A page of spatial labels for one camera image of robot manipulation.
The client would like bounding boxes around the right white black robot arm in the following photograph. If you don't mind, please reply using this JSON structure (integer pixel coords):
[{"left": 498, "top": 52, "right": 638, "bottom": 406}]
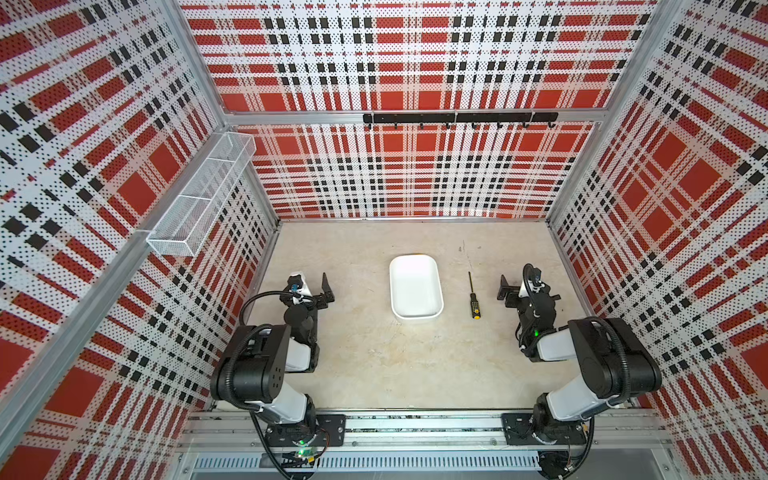
[{"left": 497, "top": 264, "right": 662, "bottom": 446}]

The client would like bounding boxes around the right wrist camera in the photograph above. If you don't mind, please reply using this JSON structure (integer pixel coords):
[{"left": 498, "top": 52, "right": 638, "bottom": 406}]
[{"left": 522, "top": 263, "right": 542, "bottom": 291}]

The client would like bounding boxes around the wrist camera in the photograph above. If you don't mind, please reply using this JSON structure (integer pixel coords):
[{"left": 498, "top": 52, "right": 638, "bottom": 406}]
[
  {"left": 522, "top": 263, "right": 542, "bottom": 291},
  {"left": 286, "top": 272, "right": 312, "bottom": 297}
]

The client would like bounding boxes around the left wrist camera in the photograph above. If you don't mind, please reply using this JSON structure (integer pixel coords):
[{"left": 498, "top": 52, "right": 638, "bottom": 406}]
[{"left": 286, "top": 272, "right": 312, "bottom": 297}]

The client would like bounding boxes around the white wire mesh shelf basket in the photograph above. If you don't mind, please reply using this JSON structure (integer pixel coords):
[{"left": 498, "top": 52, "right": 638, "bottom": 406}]
[{"left": 147, "top": 132, "right": 255, "bottom": 257}]

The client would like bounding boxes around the white plastic bin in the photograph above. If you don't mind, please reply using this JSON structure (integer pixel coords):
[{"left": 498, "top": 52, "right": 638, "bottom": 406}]
[{"left": 389, "top": 254, "right": 444, "bottom": 323}]

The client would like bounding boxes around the black yellow screwdriver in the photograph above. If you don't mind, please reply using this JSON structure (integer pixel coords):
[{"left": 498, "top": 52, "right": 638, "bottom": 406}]
[{"left": 468, "top": 273, "right": 482, "bottom": 320}]

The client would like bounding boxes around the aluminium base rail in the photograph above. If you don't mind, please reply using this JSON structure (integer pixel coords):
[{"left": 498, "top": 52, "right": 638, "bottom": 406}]
[{"left": 168, "top": 409, "right": 686, "bottom": 479}]

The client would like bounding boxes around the black hook rail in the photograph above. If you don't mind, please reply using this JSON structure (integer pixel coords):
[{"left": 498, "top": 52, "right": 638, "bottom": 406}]
[{"left": 362, "top": 111, "right": 559, "bottom": 126}]

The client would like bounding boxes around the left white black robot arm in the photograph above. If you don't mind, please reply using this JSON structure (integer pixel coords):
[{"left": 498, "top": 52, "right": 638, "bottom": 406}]
[{"left": 210, "top": 272, "right": 346, "bottom": 450}]

